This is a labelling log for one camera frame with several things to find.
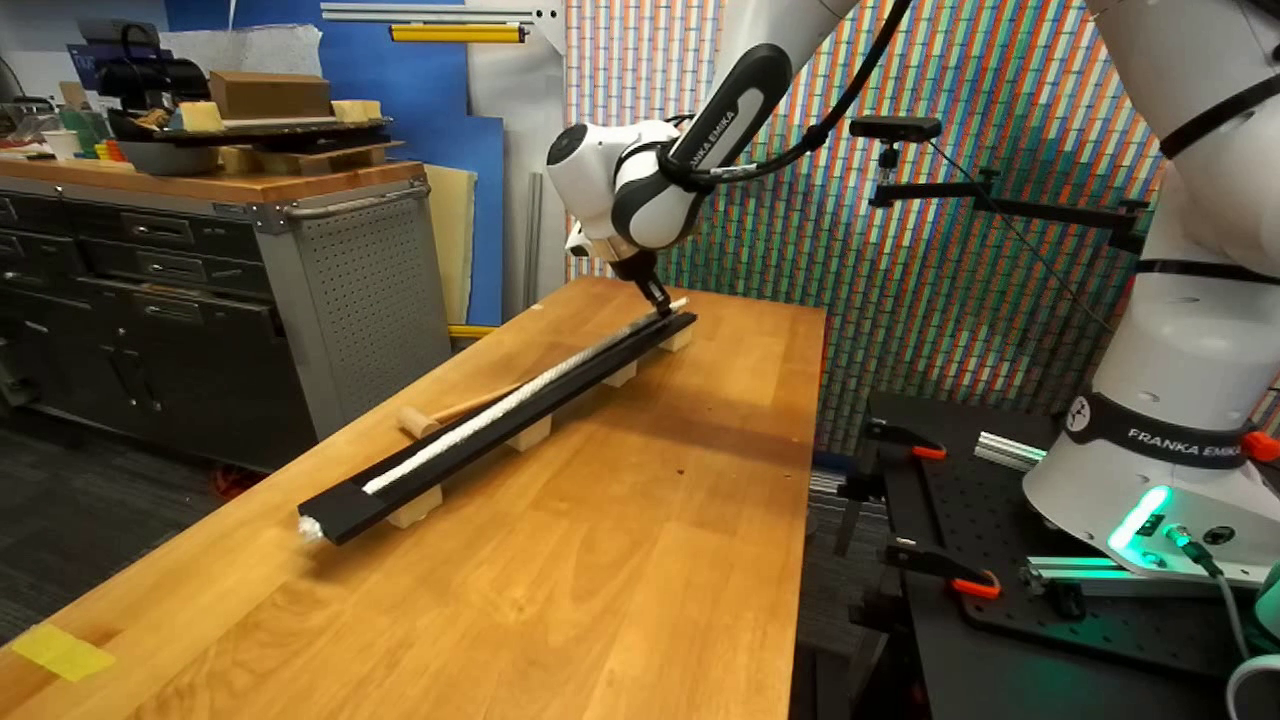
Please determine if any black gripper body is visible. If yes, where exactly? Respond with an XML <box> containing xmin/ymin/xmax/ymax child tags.
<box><xmin>610</xmin><ymin>253</ymin><xmax>668</xmax><ymax>295</ymax></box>

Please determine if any tan leaning board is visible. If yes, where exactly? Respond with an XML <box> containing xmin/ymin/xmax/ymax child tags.
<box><xmin>419</xmin><ymin>159</ymin><xmax>479</xmax><ymax>334</ymax></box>

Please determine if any white foam sheet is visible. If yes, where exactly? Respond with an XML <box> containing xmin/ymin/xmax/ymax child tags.
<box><xmin>459</xmin><ymin>0</ymin><xmax>573</xmax><ymax>314</ymax></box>

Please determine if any wooden dowel stick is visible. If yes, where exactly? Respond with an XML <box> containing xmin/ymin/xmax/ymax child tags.
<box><xmin>393</xmin><ymin>386</ymin><xmax>521</xmax><ymax>443</ymax></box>

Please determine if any blue board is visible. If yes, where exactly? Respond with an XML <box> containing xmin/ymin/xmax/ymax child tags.
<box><xmin>159</xmin><ymin>0</ymin><xmax>511</xmax><ymax>334</ymax></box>

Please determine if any yellow level bar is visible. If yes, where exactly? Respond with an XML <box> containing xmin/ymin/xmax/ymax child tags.
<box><xmin>386</xmin><ymin>19</ymin><xmax>528</xmax><ymax>49</ymax></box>

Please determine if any pale wood block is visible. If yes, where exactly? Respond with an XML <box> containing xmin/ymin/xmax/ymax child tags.
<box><xmin>330</xmin><ymin>97</ymin><xmax>386</xmax><ymax>136</ymax></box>
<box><xmin>170</xmin><ymin>97</ymin><xmax>224</xmax><ymax>141</ymax></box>

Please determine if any white bar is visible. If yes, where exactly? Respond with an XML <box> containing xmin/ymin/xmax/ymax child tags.
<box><xmin>314</xmin><ymin>0</ymin><xmax>562</xmax><ymax>24</ymax></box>

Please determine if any brown wooden box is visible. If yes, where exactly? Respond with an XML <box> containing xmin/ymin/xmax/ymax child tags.
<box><xmin>205</xmin><ymin>68</ymin><xmax>334</xmax><ymax>126</ymax></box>

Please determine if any black flat plank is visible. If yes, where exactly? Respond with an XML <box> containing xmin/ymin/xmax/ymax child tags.
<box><xmin>113</xmin><ymin>112</ymin><xmax>405</xmax><ymax>152</ymax></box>

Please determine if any grey perforated tool cabinet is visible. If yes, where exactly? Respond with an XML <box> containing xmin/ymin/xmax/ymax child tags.
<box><xmin>0</xmin><ymin>158</ymin><xmax>459</xmax><ymax>475</ymax></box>

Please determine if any black breadboard table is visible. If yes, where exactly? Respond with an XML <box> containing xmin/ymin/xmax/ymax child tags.
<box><xmin>853</xmin><ymin>389</ymin><xmax>1280</xmax><ymax>720</ymax></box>

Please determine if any dark blue machine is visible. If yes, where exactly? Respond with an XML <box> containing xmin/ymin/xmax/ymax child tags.
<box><xmin>64</xmin><ymin>15</ymin><xmax>179</xmax><ymax>112</ymax></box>

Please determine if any green bottle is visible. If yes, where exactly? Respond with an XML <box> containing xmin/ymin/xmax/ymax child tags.
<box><xmin>52</xmin><ymin>102</ymin><xmax>113</xmax><ymax>164</ymax></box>

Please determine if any yellow tape patch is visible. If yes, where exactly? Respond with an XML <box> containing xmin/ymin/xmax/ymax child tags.
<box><xmin>2</xmin><ymin>621</ymin><xmax>118</xmax><ymax>688</ymax></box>

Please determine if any orange handled clamp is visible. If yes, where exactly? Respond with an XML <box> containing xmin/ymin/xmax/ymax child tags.
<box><xmin>882</xmin><ymin>531</ymin><xmax>1008</xmax><ymax>607</ymax></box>
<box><xmin>859</xmin><ymin>412</ymin><xmax>956</xmax><ymax>473</ymax></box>
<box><xmin>1234</xmin><ymin>425</ymin><xmax>1280</xmax><ymax>473</ymax></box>

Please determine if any black stereo camera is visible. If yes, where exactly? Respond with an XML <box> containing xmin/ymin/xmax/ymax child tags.
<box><xmin>843</xmin><ymin>112</ymin><xmax>946</xmax><ymax>147</ymax></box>

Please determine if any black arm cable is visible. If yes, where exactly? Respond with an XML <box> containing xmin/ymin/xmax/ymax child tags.
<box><xmin>713</xmin><ymin>0</ymin><xmax>925</xmax><ymax>184</ymax></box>

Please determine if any long black rail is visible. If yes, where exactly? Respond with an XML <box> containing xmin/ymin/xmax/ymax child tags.
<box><xmin>293</xmin><ymin>308</ymin><xmax>698</xmax><ymax>549</ymax></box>

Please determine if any wooden pallet frame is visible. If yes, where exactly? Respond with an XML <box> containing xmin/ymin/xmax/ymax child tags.
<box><xmin>212</xmin><ymin>136</ymin><xmax>398</xmax><ymax>179</ymax></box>

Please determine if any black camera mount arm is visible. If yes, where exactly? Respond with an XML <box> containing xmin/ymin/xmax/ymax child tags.
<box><xmin>863</xmin><ymin>136</ymin><xmax>1150</xmax><ymax>257</ymax></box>

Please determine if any aluminium extrusion rail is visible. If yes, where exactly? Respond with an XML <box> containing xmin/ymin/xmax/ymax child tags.
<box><xmin>966</xmin><ymin>425</ymin><xmax>1051</xmax><ymax>473</ymax></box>
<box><xmin>1018</xmin><ymin>549</ymin><xmax>1273</xmax><ymax>591</ymax></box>

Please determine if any grey base cable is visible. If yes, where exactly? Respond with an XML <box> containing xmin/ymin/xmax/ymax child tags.
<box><xmin>1172</xmin><ymin>526</ymin><xmax>1280</xmax><ymax>720</ymax></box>

